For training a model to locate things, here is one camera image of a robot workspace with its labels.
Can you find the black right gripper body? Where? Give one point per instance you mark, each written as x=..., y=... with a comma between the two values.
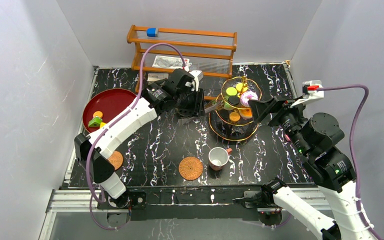
x=286, y=115

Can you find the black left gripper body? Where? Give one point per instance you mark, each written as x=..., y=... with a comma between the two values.
x=196, y=103

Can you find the orange white round cake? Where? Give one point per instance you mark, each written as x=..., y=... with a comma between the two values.
x=245, y=113

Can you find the pink frosted donut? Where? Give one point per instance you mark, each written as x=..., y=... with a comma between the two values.
x=246, y=97

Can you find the orange round cookie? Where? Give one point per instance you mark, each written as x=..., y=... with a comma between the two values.
x=234, y=116
x=240, y=87

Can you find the black round cookie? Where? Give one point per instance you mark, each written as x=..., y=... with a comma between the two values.
x=233, y=100
x=224, y=114

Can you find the three-tier glass gold stand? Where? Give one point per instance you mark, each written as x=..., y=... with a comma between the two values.
x=234, y=131

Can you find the green frosted donut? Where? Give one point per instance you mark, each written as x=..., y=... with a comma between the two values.
x=228, y=107

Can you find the green round cookie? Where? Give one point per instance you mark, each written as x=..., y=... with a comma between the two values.
x=231, y=91

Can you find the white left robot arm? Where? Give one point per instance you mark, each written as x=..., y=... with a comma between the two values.
x=180, y=91

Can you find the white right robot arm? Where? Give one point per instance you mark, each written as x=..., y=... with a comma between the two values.
x=331, y=170

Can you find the white plastic packet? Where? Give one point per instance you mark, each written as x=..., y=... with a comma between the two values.
x=170, y=62

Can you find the small white red box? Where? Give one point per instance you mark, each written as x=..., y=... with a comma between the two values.
x=152, y=77

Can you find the wooden shelf rack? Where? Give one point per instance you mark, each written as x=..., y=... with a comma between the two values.
x=211, y=52

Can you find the pink floral mug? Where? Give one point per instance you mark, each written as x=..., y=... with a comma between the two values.
x=218, y=157

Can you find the centre woven rattan coaster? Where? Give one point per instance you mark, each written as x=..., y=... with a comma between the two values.
x=190, y=168

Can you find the woven rattan coaster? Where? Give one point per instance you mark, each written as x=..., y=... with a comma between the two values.
x=190, y=168
x=116, y=159

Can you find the red round tray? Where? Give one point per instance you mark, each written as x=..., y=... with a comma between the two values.
x=110, y=102

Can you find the blue white eraser block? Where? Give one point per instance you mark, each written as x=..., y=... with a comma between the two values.
x=152, y=32

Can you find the small orange macaron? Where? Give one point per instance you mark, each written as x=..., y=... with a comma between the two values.
x=98, y=114

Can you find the left woven rattan coaster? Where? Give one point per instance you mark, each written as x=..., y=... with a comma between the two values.
x=116, y=159

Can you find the green triangular toy cake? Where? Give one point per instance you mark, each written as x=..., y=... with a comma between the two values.
x=95, y=122

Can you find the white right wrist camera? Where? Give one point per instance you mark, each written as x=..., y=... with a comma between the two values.
x=311, y=92

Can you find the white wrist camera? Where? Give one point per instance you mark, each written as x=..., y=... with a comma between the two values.
x=197, y=76
x=311, y=92

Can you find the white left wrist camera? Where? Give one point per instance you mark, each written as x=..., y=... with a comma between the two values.
x=197, y=76

